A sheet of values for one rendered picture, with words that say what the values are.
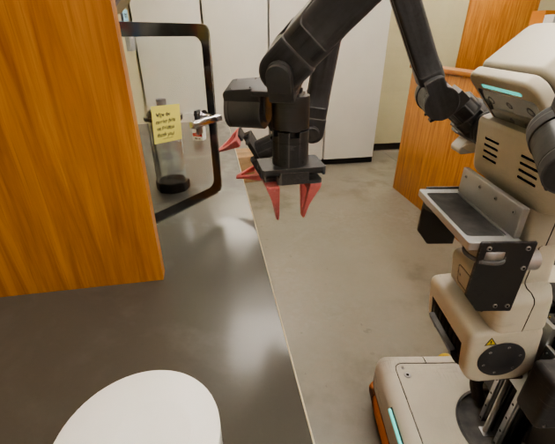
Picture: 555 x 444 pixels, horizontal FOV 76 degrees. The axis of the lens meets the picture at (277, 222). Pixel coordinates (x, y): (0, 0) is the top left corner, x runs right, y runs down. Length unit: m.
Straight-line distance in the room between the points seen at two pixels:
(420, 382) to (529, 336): 0.59
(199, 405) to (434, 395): 1.17
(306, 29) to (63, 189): 0.46
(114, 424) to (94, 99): 0.45
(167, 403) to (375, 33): 4.00
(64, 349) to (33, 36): 0.46
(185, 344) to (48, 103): 0.42
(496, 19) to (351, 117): 2.12
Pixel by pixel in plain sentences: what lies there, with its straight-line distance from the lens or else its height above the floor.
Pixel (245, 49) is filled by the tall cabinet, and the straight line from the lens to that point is 3.81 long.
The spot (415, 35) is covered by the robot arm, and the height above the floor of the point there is 1.37.
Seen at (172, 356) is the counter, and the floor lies 0.94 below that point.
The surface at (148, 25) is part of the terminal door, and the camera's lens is 0.79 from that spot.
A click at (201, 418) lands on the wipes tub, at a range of 0.34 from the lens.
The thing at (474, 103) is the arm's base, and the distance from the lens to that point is 0.98.
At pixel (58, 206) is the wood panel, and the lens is 0.70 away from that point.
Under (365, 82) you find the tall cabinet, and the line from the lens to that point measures 4.15.
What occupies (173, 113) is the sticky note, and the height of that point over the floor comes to 1.22.
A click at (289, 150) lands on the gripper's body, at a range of 0.54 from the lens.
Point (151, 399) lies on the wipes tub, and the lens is 0.36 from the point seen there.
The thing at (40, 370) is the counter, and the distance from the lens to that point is 0.65.
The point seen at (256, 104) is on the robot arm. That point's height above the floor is 1.28.
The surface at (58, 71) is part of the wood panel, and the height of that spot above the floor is 1.32.
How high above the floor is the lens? 1.37
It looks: 28 degrees down
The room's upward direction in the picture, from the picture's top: straight up
